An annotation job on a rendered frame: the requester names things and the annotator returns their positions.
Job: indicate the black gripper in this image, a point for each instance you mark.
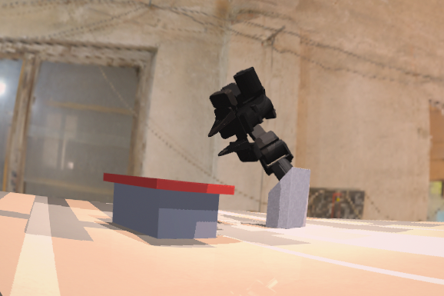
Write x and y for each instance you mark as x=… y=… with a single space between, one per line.
x=242 y=122

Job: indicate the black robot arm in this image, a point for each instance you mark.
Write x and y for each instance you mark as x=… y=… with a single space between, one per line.
x=249 y=89

